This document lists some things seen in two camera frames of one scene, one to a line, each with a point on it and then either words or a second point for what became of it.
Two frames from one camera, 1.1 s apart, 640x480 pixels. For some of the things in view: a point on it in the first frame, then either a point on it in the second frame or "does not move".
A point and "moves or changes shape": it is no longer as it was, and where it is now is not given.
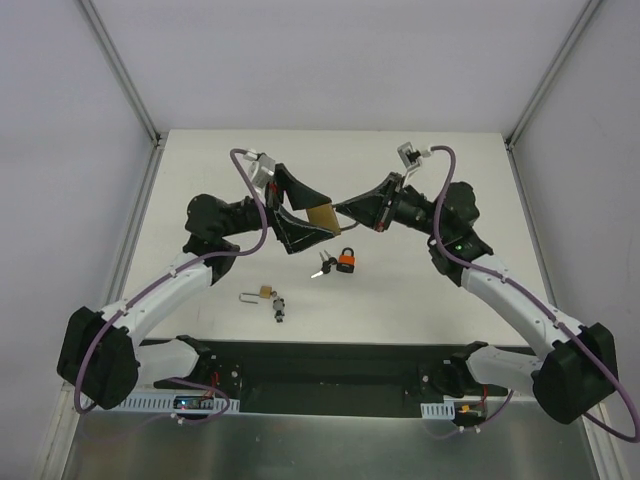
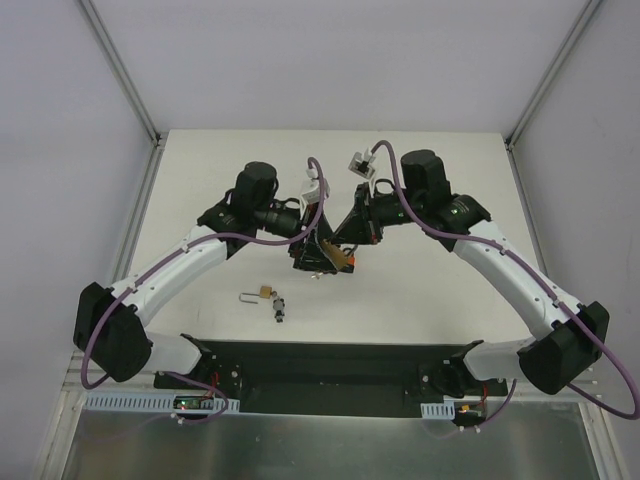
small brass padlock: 264,292 does not move
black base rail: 321,378 does not move
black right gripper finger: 367,212 to 354,230
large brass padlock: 324,216 moves or changes shape
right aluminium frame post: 577,29 does not move
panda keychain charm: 278,306 does not move
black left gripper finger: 301,197 to 322,233
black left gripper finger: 294,233 to 308,255
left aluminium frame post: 159,138 does not move
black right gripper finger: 379,193 to 354,216
